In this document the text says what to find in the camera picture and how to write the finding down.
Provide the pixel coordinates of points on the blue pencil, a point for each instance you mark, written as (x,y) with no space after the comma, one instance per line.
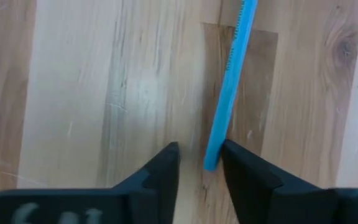
(232,77)

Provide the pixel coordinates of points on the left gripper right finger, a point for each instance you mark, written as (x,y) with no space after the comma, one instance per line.
(291,202)

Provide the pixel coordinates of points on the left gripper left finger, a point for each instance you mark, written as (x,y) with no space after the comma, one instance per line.
(104,205)

